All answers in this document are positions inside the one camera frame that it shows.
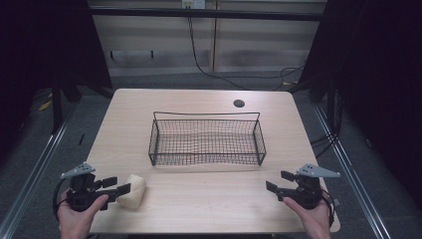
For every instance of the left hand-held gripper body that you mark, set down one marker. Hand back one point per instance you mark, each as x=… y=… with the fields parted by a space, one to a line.
x=80 y=194

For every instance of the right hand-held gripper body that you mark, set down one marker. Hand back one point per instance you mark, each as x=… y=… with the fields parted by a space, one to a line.
x=307 y=192

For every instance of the white bread bun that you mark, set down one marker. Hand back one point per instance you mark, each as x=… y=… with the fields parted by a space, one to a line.
x=132 y=191

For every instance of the person's left hand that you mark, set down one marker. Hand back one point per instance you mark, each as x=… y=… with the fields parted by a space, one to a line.
x=75 y=219

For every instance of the person's right hand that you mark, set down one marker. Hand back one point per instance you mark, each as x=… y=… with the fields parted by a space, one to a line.
x=313 y=220

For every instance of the small black floor piece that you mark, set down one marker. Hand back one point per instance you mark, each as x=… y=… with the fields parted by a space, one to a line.
x=81 y=139

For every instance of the black table grommet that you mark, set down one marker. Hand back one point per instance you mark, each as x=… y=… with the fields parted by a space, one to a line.
x=239 y=103

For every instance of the yellow floor tape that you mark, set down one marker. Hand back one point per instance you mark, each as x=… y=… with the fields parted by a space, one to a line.
x=45 y=104

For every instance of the dark curtain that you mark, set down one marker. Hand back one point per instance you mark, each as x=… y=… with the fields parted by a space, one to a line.
x=43 y=49
x=378 y=83

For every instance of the black horizontal bar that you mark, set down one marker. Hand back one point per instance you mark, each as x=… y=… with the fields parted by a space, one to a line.
x=199 y=14

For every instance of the metal floor rail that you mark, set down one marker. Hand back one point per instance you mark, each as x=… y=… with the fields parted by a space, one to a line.
x=351 y=172
x=33 y=176

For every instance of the white wall socket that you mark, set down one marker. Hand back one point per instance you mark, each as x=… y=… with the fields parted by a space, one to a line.
x=194 y=3

